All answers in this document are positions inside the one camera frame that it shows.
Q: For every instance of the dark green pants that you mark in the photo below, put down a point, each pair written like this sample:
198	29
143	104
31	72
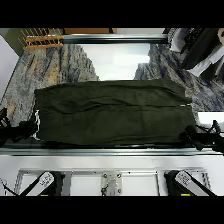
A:
113	113

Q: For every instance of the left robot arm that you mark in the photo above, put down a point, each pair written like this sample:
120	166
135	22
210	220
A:
13	131

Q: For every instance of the brown clothes hanger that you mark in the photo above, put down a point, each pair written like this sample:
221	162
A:
43	39
43	46

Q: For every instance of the heap of clothes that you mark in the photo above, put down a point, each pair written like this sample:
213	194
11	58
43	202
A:
178	38

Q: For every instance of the white garment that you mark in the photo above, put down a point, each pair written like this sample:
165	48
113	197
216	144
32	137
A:
208	61

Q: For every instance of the black garment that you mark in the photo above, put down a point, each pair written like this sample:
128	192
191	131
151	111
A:
200	48

